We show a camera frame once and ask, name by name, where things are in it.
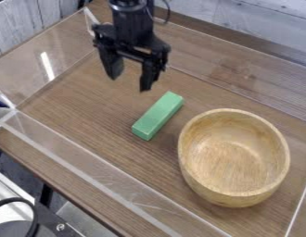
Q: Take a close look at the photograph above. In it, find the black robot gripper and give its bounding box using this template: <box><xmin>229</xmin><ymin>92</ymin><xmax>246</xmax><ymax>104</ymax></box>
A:
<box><xmin>94</xmin><ymin>3</ymin><xmax>171</xmax><ymax>92</ymax></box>

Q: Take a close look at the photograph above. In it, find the green rectangular block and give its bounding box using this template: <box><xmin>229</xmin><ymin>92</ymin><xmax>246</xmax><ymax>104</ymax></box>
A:
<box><xmin>131</xmin><ymin>91</ymin><xmax>184</xmax><ymax>141</ymax></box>

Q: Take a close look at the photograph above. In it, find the light wooden bowl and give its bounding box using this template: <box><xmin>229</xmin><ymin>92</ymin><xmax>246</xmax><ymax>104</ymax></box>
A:
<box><xmin>178</xmin><ymin>108</ymin><xmax>291</xmax><ymax>208</ymax></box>

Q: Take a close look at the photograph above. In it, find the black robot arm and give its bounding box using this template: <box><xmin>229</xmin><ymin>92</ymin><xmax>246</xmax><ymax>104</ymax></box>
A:
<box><xmin>92</xmin><ymin>0</ymin><xmax>171</xmax><ymax>92</ymax></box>

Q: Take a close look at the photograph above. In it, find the black table leg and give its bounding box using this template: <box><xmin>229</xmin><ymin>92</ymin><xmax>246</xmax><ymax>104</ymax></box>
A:
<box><xmin>40</xmin><ymin>184</ymin><xmax>53</xmax><ymax>207</ymax></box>

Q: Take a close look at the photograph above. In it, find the black chair armrest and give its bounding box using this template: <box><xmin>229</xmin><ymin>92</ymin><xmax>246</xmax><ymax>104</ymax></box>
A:
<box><xmin>0</xmin><ymin>197</ymin><xmax>39</xmax><ymax>237</ymax></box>

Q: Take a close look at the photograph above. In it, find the clear acrylic corner bracket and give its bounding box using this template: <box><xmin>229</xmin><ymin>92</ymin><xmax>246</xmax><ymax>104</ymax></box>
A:
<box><xmin>83</xmin><ymin>7</ymin><xmax>100</xmax><ymax>37</ymax></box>

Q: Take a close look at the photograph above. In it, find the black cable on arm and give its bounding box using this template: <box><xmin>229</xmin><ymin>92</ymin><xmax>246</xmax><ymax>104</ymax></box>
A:
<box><xmin>152</xmin><ymin>0</ymin><xmax>172</xmax><ymax>25</ymax></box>

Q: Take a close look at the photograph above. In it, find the clear acrylic tray wall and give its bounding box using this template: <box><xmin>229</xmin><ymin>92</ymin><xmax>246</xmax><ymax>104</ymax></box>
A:
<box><xmin>0</xmin><ymin>7</ymin><xmax>306</xmax><ymax>237</ymax></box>

